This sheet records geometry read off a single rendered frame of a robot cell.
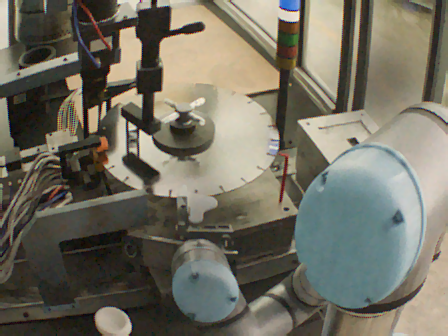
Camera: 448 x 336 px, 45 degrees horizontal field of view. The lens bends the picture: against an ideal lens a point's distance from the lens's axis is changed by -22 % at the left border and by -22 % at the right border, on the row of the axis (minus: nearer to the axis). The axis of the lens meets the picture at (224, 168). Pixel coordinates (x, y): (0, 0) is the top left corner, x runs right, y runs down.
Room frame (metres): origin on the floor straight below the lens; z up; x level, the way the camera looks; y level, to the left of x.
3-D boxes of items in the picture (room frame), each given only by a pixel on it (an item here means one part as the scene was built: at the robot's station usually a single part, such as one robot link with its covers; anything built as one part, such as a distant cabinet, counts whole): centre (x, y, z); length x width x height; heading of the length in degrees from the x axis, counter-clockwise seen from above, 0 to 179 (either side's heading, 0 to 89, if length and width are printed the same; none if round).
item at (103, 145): (0.85, 0.25, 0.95); 0.10 x 0.03 x 0.07; 114
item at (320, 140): (1.02, -0.26, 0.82); 0.18 x 0.18 x 0.15; 24
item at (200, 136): (0.93, 0.07, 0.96); 0.11 x 0.11 x 0.03
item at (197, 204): (0.75, 0.04, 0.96); 0.09 x 0.06 x 0.03; 5
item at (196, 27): (0.87, 0.09, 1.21); 0.08 x 0.06 x 0.03; 114
